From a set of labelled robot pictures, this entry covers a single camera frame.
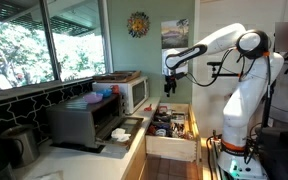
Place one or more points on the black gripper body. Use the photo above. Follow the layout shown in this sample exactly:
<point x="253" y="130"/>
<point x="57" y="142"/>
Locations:
<point x="170" y="79"/>

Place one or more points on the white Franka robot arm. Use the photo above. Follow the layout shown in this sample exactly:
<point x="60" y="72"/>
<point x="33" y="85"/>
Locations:
<point x="247" y="100"/>

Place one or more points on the white microwave oven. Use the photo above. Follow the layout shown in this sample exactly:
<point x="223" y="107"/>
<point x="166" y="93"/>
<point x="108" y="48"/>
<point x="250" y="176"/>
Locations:
<point x="130" y="95"/>

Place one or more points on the wooden tray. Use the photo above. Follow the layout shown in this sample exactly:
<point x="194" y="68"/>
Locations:
<point x="124" y="79"/>

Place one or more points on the landscape painting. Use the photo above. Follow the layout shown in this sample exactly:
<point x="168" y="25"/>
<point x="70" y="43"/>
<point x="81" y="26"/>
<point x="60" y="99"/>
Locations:
<point x="174" y="33"/>

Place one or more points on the red plastic cup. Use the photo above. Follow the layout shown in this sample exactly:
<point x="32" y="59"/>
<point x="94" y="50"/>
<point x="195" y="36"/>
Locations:
<point x="115" y="89"/>

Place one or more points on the open wooden drawer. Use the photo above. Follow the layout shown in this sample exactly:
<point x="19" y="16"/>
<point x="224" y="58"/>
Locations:
<point x="170" y="148"/>

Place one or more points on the blue plastic bowl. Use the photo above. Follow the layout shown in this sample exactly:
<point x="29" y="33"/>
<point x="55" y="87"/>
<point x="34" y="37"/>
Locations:
<point x="106" y="92"/>

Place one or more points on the white crumpled cloth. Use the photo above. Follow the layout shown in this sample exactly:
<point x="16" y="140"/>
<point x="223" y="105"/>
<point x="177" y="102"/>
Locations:
<point x="120" y="134"/>

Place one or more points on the purple plastic bowl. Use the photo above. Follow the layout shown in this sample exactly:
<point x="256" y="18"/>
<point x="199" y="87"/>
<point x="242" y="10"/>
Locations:
<point x="93" y="97"/>

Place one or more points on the grey toaster oven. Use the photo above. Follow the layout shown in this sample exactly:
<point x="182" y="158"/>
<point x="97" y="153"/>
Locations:
<point x="70" y="123"/>

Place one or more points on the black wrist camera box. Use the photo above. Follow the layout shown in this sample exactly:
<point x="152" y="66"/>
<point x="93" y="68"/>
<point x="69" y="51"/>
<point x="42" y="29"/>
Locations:
<point x="180" y="76"/>

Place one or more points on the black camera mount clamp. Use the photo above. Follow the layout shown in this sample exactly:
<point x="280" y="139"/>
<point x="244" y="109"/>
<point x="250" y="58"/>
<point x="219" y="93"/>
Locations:
<point x="214" y="63"/>

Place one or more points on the colourful sun wall ornament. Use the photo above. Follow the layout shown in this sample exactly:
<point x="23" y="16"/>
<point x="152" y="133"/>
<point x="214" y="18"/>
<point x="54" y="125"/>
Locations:
<point x="138" y="24"/>

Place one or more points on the window frame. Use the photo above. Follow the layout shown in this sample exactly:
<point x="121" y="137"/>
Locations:
<point x="49" y="40"/>

